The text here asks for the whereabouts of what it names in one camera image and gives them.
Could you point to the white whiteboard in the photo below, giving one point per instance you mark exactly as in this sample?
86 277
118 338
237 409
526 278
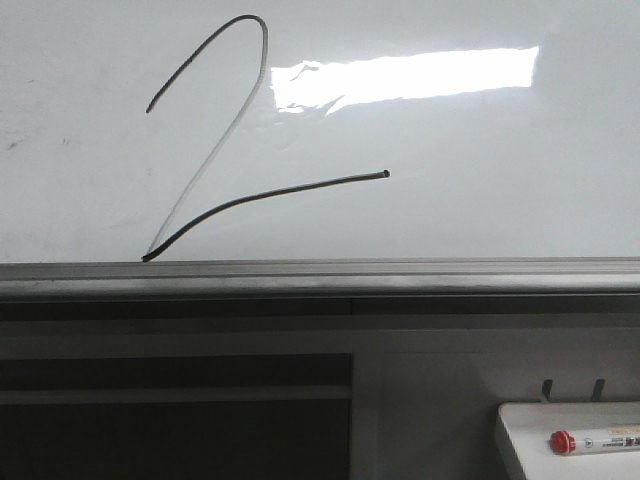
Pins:
319 129

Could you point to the grey aluminium marker ledge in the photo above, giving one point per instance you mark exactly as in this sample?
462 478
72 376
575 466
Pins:
319 278

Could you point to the left black tray hook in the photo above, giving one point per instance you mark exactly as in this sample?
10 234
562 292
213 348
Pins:
546 388

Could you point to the black tray hook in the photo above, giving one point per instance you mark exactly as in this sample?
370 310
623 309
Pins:
546 388
598 389

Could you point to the white plastic tray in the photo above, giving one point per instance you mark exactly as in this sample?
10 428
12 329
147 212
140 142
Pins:
523 432

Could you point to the dark cabinet panel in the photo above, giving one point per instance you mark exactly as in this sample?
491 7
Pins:
221 417

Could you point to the right black tray hook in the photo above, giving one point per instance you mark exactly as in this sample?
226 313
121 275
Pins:
598 389

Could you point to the red-capped white marker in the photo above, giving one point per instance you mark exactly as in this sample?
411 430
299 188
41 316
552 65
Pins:
595 441

